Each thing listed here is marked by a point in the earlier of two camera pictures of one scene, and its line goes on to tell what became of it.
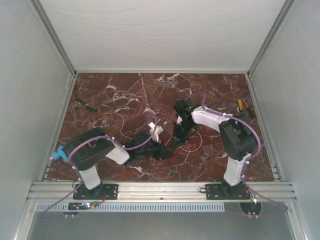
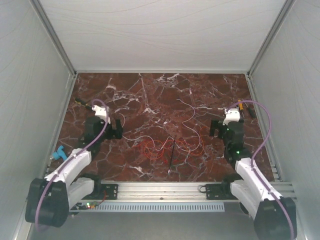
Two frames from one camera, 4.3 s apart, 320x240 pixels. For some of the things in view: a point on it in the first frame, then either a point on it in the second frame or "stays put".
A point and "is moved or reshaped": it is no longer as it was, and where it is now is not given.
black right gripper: x=178 y=139 -> x=215 y=124
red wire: x=184 y=153 is moved or reshaped
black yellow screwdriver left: x=82 y=102 stays put
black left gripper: x=162 y=153 -> x=115 y=133
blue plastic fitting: x=59 y=153 stays put
